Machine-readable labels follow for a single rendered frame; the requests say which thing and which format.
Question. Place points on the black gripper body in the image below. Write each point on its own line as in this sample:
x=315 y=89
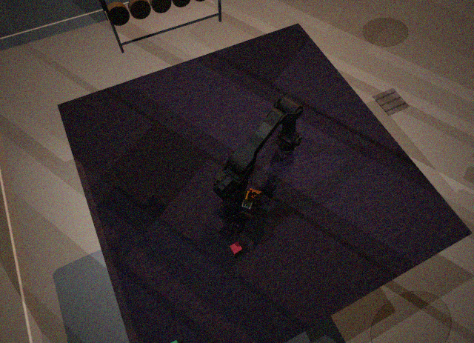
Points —
x=234 y=202

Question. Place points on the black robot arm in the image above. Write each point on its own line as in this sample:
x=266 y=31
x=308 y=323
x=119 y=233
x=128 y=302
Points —
x=285 y=111

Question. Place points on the red square block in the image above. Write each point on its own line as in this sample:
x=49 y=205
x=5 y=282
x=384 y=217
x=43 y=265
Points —
x=236 y=248

